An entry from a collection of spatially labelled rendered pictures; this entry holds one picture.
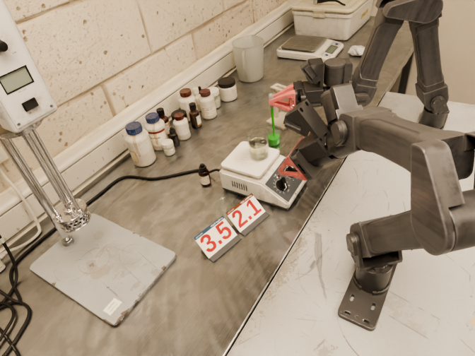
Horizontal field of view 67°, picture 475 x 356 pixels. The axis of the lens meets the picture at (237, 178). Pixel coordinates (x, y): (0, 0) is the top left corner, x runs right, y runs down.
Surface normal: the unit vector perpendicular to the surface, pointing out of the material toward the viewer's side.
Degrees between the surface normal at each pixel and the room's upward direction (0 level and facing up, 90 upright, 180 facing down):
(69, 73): 90
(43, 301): 0
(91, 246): 0
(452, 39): 90
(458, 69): 90
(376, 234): 81
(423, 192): 90
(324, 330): 0
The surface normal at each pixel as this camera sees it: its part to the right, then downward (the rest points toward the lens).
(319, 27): -0.54, 0.63
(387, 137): -0.98, 0.15
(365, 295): -0.11, -0.76
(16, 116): 0.84, 0.27
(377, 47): -0.07, 0.64
